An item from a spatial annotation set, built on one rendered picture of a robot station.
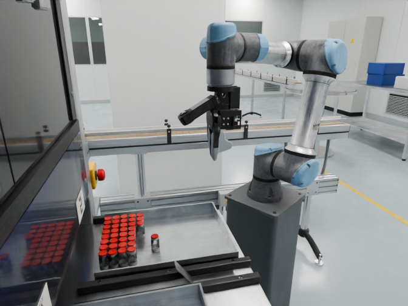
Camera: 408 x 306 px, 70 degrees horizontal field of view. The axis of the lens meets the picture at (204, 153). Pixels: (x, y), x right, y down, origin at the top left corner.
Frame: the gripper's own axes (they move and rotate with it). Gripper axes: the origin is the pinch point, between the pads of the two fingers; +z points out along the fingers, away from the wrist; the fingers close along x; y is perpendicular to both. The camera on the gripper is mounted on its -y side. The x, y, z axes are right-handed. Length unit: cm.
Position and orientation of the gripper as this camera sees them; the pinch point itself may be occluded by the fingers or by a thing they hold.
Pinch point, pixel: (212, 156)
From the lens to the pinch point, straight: 84.5
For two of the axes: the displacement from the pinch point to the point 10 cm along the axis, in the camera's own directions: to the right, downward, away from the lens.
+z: 0.0, 9.4, 3.3
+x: -2.3, -3.2, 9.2
